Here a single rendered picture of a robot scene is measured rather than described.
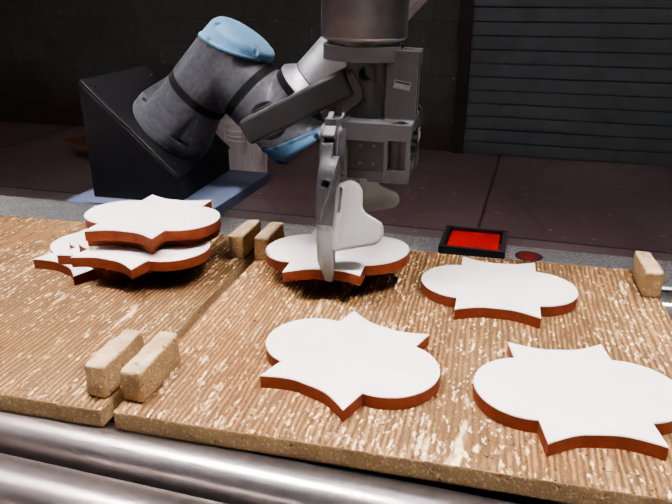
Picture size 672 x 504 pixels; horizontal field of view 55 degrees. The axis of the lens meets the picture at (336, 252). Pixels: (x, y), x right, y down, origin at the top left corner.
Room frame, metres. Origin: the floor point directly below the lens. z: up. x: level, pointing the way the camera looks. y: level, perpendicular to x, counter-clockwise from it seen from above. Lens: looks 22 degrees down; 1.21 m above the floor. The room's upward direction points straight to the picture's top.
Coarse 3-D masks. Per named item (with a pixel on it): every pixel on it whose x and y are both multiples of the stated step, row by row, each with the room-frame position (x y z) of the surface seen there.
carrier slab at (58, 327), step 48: (0, 240) 0.71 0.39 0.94; (48, 240) 0.71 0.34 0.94; (0, 288) 0.58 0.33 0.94; (48, 288) 0.58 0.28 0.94; (96, 288) 0.58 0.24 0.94; (144, 288) 0.58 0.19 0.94; (192, 288) 0.58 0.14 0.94; (0, 336) 0.48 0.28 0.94; (48, 336) 0.48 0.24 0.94; (96, 336) 0.48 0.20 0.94; (144, 336) 0.48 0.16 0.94; (0, 384) 0.41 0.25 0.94; (48, 384) 0.41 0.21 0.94
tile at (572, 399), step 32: (512, 352) 0.44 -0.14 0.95; (544, 352) 0.43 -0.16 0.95; (576, 352) 0.43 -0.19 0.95; (480, 384) 0.39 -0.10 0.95; (512, 384) 0.39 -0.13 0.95; (544, 384) 0.39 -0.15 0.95; (576, 384) 0.39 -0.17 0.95; (608, 384) 0.39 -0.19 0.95; (640, 384) 0.39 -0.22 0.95; (512, 416) 0.36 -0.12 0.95; (544, 416) 0.35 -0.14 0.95; (576, 416) 0.35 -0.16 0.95; (608, 416) 0.35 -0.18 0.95; (640, 416) 0.35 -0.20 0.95; (544, 448) 0.33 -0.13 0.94; (576, 448) 0.34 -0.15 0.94; (608, 448) 0.34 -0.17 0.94; (640, 448) 0.33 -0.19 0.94
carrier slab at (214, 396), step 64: (448, 256) 0.66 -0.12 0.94; (256, 320) 0.51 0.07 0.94; (384, 320) 0.51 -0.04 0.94; (448, 320) 0.51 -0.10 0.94; (576, 320) 0.51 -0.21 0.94; (640, 320) 0.51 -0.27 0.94; (192, 384) 0.41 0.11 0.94; (256, 384) 0.41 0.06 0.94; (448, 384) 0.41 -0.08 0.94; (256, 448) 0.35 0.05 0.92; (320, 448) 0.34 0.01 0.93; (384, 448) 0.34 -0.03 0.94; (448, 448) 0.34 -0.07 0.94; (512, 448) 0.34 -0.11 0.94
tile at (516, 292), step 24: (480, 264) 0.61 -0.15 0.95; (504, 264) 0.61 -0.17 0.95; (528, 264) 0.61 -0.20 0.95; (432, 288) 0.55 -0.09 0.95; (456, 288) 0.55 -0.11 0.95; (480, 288) 0.55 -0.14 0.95; (504, 288) 0.55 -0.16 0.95; (528, 288) 0.55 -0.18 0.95; (552, 288) 0.55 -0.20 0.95; (456, 312) 0.51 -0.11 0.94; (480, 312) 0.51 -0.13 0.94; (504, 312) 0.51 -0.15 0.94; (528, 312) 0.50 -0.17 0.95; (552, 312) 0.52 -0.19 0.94
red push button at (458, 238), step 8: (456, 232) 0.75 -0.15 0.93; (464, 232) 0.75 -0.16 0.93; (472, 232) 0.75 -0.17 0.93; (448, 240) 0.73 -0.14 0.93; (456, 240) 0.73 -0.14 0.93; (464, 240) 0.73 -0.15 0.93; (472, 240) 0.73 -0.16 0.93; (480, 240) 0.73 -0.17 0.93; (488, 240) 0.73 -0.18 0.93; (496, 240) 0.73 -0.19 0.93; (488, 248) 0.70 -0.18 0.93; (496, 248) 0.70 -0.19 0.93
